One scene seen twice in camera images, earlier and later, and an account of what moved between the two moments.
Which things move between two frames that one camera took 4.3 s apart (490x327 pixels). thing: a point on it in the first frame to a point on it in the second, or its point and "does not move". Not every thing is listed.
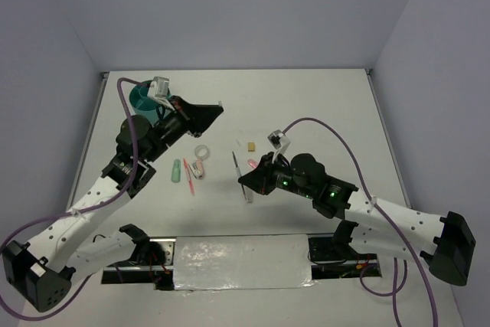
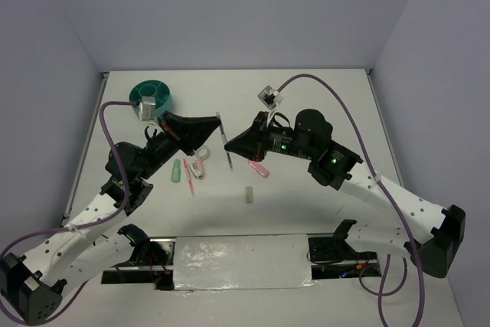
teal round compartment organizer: (144, 105) does not move
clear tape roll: (201, 152) does not move
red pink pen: (187, 171) does not move
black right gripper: (259, 179) to (246, 145)
